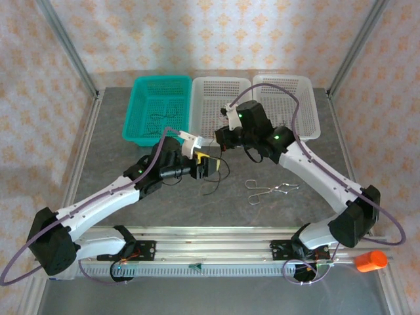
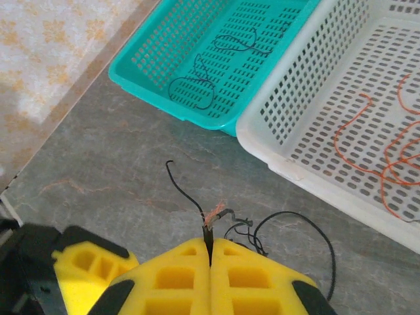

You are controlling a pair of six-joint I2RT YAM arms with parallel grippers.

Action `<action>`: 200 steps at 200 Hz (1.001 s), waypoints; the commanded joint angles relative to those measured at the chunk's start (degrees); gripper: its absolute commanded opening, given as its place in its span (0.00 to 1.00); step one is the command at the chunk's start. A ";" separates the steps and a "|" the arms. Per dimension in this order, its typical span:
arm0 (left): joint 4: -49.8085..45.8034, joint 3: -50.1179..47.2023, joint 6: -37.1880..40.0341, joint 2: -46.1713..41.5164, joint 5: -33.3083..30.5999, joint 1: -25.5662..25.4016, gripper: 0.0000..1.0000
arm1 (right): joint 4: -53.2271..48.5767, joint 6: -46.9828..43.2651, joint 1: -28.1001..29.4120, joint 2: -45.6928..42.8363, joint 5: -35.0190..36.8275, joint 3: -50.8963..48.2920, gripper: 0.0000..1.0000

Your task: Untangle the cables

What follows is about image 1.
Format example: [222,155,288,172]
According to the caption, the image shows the purple thin cable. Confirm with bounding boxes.
[146,107,180,136]

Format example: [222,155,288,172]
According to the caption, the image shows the white plastic basket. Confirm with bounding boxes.
[189,76,256,148]
[251,73,322,142]

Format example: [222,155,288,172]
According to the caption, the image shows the teal plastic basket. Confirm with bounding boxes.
[121,75,193,148]

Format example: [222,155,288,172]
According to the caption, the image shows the orange cylinder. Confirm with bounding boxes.
[354,250,389,273]

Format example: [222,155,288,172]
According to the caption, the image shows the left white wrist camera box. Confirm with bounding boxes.
[178,130,206,165]

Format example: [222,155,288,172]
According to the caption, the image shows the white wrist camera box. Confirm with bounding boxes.
[178,130,206,165]
[220,102,243,131]

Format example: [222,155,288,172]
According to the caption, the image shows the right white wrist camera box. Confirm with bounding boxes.
[220,102,243,131]

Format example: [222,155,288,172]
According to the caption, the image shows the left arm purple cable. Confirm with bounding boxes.
[0,127,181,287]

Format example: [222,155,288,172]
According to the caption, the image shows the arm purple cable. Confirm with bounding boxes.
[0,127,181,287]
[228,83,407,287]

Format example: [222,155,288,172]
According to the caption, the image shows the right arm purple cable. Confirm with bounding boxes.
[228,83,407,287]

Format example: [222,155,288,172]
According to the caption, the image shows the metal wire tongs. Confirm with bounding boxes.
[245,179,300,205]

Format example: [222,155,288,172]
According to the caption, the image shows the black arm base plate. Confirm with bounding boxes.
[269,239,331,262]
[108,240,157,263]

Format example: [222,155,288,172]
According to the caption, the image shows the aluminium rail assembly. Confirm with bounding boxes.
[35,225,391,264]

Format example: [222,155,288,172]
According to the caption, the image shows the grey slotted cable duct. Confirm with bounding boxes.
[77,264,334,278]

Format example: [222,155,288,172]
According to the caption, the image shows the aluminium frame post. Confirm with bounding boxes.
[329,0,390,91]
[34,0,100,98]

